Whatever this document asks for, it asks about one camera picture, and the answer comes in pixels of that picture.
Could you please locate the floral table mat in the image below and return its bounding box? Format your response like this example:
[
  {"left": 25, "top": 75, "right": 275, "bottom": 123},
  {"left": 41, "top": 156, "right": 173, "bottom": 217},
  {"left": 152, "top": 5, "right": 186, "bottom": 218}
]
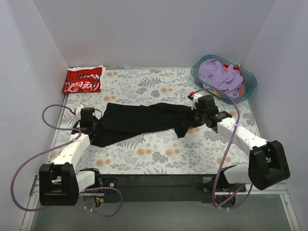
[{"left": 66, "top": 69, "right": 248, "bottom": 174}]

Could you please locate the black t-shirt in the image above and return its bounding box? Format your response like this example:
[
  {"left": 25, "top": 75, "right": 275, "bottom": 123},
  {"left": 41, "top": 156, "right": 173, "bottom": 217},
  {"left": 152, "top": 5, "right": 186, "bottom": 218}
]
[{"left": 91, "top": 103, "right": 203, "bottom": 147}]

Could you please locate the folded red Coca-Cola shirt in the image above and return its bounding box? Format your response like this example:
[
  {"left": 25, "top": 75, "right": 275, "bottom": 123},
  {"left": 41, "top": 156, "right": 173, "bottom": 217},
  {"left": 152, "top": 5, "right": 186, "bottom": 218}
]
[{"left": 63, "top": 65, "right": 105, "bottom": 94}]

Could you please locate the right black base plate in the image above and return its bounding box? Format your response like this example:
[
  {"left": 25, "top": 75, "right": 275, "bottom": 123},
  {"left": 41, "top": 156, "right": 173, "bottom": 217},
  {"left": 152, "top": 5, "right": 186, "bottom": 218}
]
[{"left": 202, "top": 176, "right": 242, "bottom": 193}]

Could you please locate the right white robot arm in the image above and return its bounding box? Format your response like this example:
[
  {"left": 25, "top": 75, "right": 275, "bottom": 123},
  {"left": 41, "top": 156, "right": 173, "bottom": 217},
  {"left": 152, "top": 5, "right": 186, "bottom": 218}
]
[{"left": 189, "top": 93, "right": 291, "bottom": 191}]

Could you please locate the teal plastic basket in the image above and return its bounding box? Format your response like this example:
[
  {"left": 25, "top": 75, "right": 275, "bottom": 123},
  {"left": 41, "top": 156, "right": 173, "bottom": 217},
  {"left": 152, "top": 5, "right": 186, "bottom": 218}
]
[{"left": 191, "top": 54, "right": 257, "bottom": 103}]

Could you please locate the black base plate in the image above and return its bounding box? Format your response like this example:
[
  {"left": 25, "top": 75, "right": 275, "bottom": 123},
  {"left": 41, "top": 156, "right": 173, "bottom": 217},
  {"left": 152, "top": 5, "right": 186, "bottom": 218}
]
[
  {"left": 95, "top": 178, "right": 118, "bottom": 188},
  {"left": 202, "top": 176, "right": 242, "bottom": 193}
]

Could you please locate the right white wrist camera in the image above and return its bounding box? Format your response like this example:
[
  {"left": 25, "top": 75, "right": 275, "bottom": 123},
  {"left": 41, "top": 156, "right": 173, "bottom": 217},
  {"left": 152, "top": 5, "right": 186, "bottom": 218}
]
[{"left": 188, "top": 92, "right": 202, "bottom": 110}]

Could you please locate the lilac t-shirt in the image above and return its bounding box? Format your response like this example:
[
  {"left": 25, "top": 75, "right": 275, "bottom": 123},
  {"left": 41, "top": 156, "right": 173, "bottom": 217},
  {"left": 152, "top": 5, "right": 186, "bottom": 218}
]
[{"left": 197, "top": 59, "right": 244, "bottom": 99}]

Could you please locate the red garment in basket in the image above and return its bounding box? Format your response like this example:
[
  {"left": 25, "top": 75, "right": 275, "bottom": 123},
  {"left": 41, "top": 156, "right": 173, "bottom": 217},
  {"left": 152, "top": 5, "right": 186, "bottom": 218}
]
[{"left": 220, "top": 64, "right": 244, "bottom": 99}]

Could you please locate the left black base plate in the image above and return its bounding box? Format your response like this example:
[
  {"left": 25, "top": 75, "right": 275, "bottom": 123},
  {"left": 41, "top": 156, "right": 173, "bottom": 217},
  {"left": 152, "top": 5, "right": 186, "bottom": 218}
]
[{"left": 95, "top": 178, "right": 118, "bottom": 188}]

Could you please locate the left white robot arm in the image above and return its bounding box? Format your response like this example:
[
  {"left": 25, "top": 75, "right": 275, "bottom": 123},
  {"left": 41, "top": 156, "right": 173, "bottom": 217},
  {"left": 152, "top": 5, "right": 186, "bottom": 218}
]
[{"left": 39, "top": 105, "right": 103, "bottom": 206}]

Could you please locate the aluminium mounting rail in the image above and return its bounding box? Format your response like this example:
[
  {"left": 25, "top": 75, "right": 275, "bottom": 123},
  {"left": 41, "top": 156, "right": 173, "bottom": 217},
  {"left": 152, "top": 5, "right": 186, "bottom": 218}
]
[{"left": 29, "top": 176, "right": 289, "bottom": 196}]

